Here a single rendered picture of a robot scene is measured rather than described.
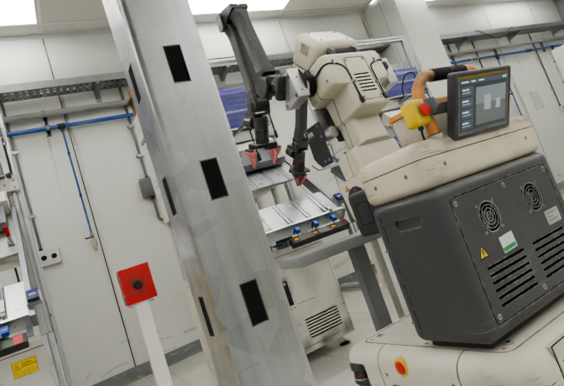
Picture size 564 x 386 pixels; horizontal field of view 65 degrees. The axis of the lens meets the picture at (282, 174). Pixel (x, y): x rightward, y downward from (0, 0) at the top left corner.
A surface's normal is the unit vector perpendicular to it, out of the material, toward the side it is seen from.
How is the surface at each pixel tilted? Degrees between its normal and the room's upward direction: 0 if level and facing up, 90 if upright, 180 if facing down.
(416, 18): 90
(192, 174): 90
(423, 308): 90
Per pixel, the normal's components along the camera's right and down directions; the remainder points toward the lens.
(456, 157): 0.47, -0.27
